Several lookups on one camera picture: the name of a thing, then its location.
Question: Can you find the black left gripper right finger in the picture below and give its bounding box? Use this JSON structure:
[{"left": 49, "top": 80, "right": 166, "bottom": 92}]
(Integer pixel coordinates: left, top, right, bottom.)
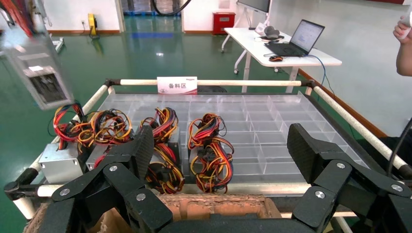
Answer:
[{"left": 286, "top": 123, "right": 412, "bottom": 233}]

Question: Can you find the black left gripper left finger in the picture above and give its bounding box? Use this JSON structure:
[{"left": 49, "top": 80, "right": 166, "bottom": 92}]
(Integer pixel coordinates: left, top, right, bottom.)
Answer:
[{"left": 38, "top": 125, "right": 174, "bottom": 233}]

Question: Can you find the silver power supply with cables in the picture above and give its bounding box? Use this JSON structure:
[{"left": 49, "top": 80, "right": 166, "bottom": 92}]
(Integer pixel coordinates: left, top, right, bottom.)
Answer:
[
  {"left": 38, "top": 102, "right": 86, "bottom": 184},
  {"left": 77, "top": 108, "right": 134, "bottom": 173},
  {"left": 139, "top": 107, "right": 186, "bottom": 195},
  {"left": 188, "top": 112, "right": 235, "bottom": 194},
  {"left": 0, "top": 0, "right": 75, "bottom": 111}
]

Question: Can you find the white handheld device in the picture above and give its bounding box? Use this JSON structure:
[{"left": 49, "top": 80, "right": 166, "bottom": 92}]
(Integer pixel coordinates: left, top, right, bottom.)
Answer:
[{"left": 398, "top": 4, "right": 412, "bottom": 30}]

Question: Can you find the person's bare forearm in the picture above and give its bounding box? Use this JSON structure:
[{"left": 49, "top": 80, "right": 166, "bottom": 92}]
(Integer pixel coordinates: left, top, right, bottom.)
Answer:
[{"left": 395, "top": 38, "right": 412, "bottom": 77}]

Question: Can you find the person's bare hand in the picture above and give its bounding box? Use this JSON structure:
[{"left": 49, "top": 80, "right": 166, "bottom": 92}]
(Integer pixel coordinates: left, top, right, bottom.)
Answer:
[{"left": 393, "top": 15, "right": 412, "bottom": 41}]

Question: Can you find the clear plastic divider tray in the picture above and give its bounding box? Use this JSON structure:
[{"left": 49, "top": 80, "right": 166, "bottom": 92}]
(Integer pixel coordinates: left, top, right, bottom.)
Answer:
[{"left": 96, "top": 91, "right": 369, "bottom": 184}]

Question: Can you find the brown cardboard divider box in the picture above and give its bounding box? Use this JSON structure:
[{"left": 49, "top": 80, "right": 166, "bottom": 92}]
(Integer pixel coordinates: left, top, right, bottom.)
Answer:
[{"left": 23, "top": 193, "right": 283, "bottom": 233}]

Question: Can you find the white red label sign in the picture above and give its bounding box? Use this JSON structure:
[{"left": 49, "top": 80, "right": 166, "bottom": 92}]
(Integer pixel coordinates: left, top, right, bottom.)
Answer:
[{"left": 156, "top": 76, "right": 198, "bottom": 95}]

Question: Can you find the black open laptop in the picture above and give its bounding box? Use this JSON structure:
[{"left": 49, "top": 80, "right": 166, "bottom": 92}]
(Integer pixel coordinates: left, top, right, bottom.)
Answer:
[{"left": 264, "top": 19, "right": 326, "bottom": 58}]

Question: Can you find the white office table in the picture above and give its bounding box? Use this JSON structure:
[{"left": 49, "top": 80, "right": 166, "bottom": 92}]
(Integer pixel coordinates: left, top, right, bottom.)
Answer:
[{"left": 221, "top": 27, "right": 343, "bottom": 94}]

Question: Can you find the grey cap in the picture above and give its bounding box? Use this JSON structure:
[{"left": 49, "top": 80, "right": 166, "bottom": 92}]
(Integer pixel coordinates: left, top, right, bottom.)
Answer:
[{"left": 263, "top": 25, "right": 281, "bottom": 40}]

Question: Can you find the yellow floor device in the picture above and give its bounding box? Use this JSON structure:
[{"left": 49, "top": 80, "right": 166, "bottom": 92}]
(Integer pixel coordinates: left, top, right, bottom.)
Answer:
[{"left": 87, "top": 13, "right": 98, "bottom": 36}]

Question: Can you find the red metal cabinet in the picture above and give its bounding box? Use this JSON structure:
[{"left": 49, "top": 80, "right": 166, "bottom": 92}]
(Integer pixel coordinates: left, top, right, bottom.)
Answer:
[{"left": 212, "top": 12, "right": 236, "bottom": 35}]

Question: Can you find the black display screen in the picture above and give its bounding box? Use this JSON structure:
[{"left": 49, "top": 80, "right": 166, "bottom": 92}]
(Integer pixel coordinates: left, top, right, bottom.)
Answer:
[{"left": 236, "top": 0, "right": 272, "bottom": 14}]

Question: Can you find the thin black cable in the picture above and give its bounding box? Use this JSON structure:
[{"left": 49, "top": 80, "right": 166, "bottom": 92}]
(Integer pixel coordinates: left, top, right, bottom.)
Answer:
[{"left": 387, "top": 117, "right": 412, "bottom": 178}]

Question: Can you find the thin blue cable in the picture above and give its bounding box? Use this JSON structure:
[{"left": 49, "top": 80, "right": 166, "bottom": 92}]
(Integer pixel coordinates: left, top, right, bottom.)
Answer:
[{"left": 306, "top": 54, "right": 337, "bottom": 100}]

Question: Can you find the white tube cart frame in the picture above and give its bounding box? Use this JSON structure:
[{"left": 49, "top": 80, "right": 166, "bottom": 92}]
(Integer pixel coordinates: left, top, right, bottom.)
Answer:
[{"left": 3, "top": 78, "right": 412, "bottom": 233}]

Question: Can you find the white metal floor frame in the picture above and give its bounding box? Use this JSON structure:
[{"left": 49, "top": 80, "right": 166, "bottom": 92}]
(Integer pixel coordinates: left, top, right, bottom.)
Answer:
[{"left": 48, "top": 36, "right": 65, "bottom": 55}]

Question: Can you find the thick black hose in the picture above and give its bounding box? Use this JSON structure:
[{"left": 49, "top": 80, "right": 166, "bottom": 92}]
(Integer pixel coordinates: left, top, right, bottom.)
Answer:
[{"left": 150, "top": 0, "right": 193, "bottom": 17}]

